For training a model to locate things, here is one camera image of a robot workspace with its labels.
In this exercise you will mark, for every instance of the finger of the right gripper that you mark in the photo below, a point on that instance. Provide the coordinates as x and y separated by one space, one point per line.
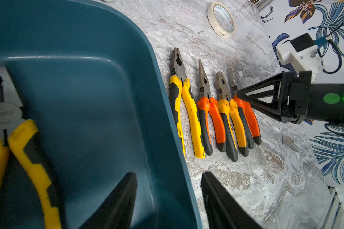
265 96

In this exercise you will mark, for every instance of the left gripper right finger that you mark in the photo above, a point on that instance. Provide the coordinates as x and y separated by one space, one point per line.
223 212

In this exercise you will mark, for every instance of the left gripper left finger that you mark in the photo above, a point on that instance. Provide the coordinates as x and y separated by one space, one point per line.
117 210

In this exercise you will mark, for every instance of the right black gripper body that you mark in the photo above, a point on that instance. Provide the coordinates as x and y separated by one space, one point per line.
319 102

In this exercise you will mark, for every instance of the yellow black large pliers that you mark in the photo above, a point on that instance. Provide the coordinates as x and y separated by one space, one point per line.
236 140

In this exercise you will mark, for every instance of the orange black needle pliers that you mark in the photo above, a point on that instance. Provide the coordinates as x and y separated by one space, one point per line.
208 106

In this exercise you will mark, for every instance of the yellow black pliers small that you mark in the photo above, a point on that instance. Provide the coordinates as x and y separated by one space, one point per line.
21 137

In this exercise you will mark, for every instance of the teal plastic storage bin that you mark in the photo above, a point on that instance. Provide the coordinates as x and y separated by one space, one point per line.
89 78

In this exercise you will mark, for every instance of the masking tape roll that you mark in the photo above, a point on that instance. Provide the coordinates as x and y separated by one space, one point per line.
221 20

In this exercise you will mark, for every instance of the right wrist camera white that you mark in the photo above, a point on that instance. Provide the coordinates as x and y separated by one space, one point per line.
302 53

